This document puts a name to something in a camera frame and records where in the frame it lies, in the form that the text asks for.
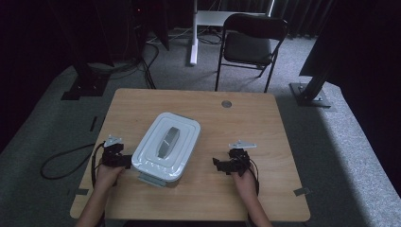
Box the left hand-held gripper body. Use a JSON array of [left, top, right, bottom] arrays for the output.
[[99, 134, 128, 168]]

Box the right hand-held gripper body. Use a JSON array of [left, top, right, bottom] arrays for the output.
[[228, 139, 258, 177]]

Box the white storage box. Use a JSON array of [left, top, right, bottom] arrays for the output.
[[137, 171, 178, 188]]

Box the person's left hand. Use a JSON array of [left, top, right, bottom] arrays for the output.
[[94, 163, 125, 194]]

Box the person's right hand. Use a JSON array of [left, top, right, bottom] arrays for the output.
[[231, 170, 259, 201]]

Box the grey tape piece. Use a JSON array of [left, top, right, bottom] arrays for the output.
[[293, 186, 312, 197], [67, 187, 90, 197]]

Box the black stand with square base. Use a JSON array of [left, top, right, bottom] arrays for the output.
[[61, 0, 112, 101]]

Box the person's dark clothing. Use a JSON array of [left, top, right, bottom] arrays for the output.
[[122, 220, 248, 227]]

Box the black stand with bolted base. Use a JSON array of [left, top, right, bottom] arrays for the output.
[[288, 61, 333, 109]]

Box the black folding chair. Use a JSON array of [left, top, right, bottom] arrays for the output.
[[215, 12, 289, 95]]

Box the dark curtain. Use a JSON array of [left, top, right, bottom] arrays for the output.
[[270, 0, 337, 40]]

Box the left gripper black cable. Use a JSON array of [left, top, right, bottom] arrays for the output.
[[90, 142, 106, 187]]

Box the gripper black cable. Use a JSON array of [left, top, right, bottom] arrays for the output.
[[248, 158, 261, 196], [90, 142, 106, 187]]

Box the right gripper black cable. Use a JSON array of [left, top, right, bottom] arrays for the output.
[[248, 158, 261, 196]]

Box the black looped floor cable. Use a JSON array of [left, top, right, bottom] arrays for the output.
[[40, 143, 96, 181]]

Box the bundle of black floor cables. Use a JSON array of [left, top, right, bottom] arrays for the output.
[[87, 37, 171, 90]]

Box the white desk frame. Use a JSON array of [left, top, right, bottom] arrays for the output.
[[188, 0, 276, 67]]

